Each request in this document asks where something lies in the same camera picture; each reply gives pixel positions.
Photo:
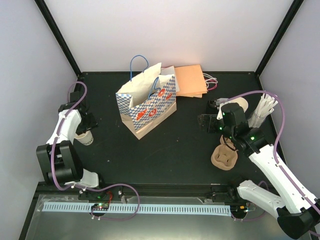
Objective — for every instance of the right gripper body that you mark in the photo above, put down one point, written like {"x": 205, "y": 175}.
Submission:
{"x": 212, "y": 128}

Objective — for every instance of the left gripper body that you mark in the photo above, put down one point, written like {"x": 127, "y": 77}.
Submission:
{"x": 86, "y": 123}

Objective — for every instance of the white paper cup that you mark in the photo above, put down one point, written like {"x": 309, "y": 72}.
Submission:
{"x": 85, "y": 138}

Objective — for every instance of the brown cardboard cup carrier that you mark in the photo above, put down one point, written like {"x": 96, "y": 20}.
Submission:
{"x": 224, "y": 155}

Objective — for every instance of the stack of paper cups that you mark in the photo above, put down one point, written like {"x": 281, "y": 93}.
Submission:
{"x": 242, "y": 102}

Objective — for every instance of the blue checkered paper bag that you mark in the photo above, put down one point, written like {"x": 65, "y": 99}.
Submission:
{"x": 148, "y": 98}

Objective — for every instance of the stack of black lids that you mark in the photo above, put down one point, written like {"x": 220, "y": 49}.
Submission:
{"x": 212, "y": 107}

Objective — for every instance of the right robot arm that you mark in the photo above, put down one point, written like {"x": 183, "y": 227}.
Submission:
{"x": 295, "y": 208}

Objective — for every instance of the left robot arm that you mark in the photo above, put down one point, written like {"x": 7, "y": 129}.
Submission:
{"x": 59, "y": 162}

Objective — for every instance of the stack of orange paper bags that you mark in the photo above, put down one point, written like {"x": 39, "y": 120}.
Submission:
{"x": 191, "y": 81}

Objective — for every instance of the jar of wrapped straws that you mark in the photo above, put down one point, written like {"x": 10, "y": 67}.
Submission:
{"x": 264, "y": 108}

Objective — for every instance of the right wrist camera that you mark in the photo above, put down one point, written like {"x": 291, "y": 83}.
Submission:
{"x": 219, "y": 103}

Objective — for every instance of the white slotted cable duct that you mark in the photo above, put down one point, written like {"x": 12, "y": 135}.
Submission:
{"x": 119, "y": 208}

